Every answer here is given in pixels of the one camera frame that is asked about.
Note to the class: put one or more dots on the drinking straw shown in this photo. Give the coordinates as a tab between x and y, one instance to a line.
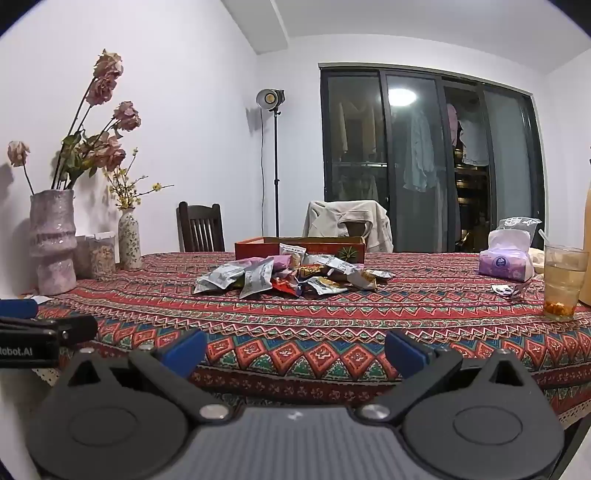
543	239

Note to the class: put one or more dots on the white paper slip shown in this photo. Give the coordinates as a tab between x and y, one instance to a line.
44	300

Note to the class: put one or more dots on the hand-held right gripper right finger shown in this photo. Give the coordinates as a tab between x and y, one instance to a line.
404	353

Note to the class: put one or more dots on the small black white wrapper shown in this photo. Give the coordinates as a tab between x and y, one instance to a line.
503	290

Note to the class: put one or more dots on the glass cup of tea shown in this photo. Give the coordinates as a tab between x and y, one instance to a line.
563	286

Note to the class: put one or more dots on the hanging pink garment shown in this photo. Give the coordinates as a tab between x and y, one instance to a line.
451	122

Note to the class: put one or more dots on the yellow flower sprigs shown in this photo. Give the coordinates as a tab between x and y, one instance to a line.
124	189

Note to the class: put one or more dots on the small floral ceramic vase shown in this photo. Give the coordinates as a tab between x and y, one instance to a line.
130	240

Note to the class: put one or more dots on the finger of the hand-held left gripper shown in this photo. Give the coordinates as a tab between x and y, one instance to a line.
76	328
18	308

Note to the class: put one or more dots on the hanging light blue shirt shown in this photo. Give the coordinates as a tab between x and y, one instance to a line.
420	152

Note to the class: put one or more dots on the purple tissue pack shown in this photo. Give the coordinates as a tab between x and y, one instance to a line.
505	261

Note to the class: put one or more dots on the dried pink roses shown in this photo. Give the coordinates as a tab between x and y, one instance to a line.
104	152

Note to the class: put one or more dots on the large pink ceramic vase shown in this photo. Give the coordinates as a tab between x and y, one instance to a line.
53	240

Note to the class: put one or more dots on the clear container of seeds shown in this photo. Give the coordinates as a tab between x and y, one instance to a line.
102	258

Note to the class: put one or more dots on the pale yellow bag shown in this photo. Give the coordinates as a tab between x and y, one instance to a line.
538	261

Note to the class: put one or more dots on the dark wooden chair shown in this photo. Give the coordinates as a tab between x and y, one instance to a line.
201	228

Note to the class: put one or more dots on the brown wooden chair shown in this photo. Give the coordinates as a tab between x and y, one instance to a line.
355	229

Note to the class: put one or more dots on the hanging white garment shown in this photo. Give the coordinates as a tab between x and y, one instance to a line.
474	143

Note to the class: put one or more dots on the red cardboard box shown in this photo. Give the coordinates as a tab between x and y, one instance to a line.
258	251

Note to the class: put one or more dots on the studio light on stand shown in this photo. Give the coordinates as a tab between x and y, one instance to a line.
270	98

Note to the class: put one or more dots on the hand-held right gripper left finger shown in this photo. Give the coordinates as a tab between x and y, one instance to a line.
184	353

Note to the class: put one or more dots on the hanging beige garment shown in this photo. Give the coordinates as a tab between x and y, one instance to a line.
364	124

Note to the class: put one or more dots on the beige jacket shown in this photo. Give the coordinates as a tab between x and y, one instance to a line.
323	221

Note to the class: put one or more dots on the clear plastic bag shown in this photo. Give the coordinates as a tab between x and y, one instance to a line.
519	224

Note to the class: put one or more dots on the pile of snack packets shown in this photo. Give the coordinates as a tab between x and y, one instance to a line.
258	277

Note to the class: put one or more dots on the dark framed sliding glass door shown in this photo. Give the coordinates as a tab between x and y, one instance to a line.
508	175

